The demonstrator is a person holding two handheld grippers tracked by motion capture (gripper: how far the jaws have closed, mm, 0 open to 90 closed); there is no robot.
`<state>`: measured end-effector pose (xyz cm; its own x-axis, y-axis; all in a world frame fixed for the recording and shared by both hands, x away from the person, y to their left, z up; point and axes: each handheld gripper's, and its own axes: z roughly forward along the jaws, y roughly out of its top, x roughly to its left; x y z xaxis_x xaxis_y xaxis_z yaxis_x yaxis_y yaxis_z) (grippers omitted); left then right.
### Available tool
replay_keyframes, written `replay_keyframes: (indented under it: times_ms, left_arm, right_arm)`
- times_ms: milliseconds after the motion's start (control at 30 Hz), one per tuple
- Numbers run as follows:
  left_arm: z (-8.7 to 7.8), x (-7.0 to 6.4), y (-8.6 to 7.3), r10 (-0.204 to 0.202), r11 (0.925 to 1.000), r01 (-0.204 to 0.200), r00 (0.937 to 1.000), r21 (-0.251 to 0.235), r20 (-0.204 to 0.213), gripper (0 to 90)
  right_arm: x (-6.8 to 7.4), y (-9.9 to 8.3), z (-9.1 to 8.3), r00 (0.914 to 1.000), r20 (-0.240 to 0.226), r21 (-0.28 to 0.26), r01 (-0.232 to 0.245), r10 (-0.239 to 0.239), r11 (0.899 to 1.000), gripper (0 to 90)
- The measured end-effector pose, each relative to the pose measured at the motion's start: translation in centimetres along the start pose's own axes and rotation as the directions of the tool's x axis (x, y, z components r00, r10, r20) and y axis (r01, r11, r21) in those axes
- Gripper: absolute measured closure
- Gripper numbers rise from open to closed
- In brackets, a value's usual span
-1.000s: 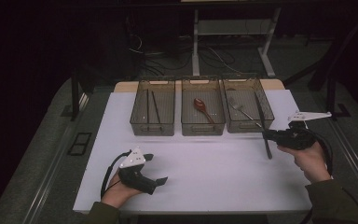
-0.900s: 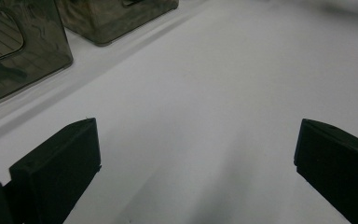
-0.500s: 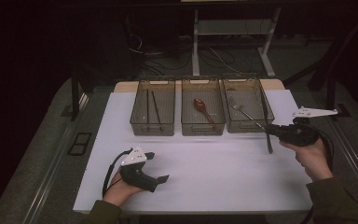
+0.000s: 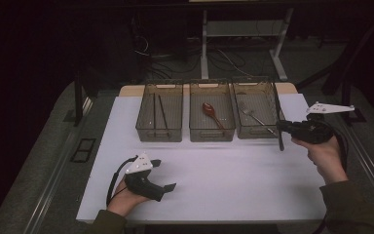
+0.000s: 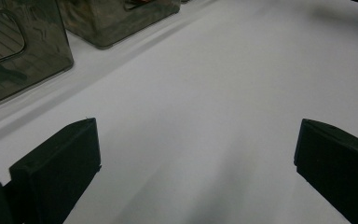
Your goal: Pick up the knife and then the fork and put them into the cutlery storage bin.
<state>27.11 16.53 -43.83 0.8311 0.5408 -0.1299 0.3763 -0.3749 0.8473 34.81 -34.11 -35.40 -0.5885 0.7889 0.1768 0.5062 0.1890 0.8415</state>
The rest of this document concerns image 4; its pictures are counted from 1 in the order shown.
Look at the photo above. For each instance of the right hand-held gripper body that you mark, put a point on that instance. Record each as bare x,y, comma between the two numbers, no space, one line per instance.
315,130

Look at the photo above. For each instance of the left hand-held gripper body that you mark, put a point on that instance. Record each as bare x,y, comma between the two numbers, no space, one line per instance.
139,183

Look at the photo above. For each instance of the clear grey plastic bin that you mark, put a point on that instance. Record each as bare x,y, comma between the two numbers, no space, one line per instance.
198,117
172,110
259,100

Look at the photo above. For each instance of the metal fork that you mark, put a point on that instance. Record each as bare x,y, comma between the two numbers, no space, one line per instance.
247,112

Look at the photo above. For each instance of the brown wooden spoon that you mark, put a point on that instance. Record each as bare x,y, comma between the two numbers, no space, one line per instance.
207,109

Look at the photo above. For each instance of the person's left hand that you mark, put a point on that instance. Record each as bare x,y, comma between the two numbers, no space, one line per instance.
121,203

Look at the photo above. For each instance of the person's right hand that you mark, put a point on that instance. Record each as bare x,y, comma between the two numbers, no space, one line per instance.
326,159

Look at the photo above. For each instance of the black stand with foot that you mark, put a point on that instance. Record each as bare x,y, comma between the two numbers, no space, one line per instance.
346,94

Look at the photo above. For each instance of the black upright stand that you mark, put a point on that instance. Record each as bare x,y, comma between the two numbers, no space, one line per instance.
78,100

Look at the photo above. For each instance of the white metal stand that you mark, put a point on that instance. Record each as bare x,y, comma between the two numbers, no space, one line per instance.
204,48

